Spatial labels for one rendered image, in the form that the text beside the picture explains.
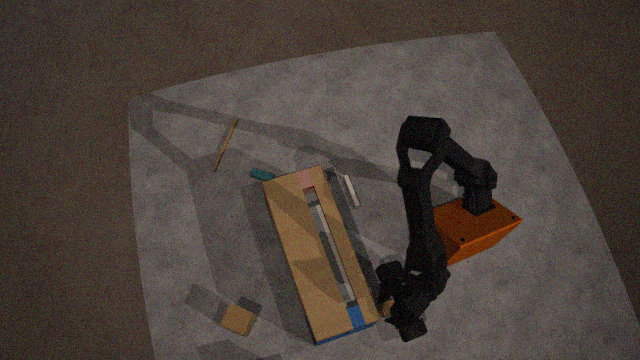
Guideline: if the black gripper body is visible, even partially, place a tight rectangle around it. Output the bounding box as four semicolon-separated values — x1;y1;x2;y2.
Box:
375;260;428;343

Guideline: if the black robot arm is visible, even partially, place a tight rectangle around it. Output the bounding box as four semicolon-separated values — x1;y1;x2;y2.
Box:
390;116;498;326

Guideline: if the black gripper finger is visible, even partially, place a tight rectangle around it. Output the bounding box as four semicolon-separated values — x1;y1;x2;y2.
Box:
384;317;402;329
377;280;403;304

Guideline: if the thin brown stick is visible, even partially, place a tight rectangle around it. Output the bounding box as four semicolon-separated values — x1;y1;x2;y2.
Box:
212;119;238;172

